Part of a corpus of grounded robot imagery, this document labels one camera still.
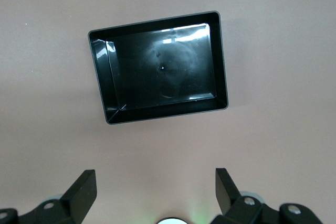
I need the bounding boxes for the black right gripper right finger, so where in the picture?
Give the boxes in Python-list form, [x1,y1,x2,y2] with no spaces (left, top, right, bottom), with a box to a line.
[209,167,323,224]

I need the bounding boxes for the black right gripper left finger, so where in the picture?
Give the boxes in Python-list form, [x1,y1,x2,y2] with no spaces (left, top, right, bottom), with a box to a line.
[18,169,97,224]

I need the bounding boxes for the black plastic box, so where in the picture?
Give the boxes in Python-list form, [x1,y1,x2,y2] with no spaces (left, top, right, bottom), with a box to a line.
[88,10,229,125]

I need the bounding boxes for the brown table mat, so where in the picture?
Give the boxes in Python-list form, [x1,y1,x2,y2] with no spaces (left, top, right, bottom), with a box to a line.
[0,0,336,224]

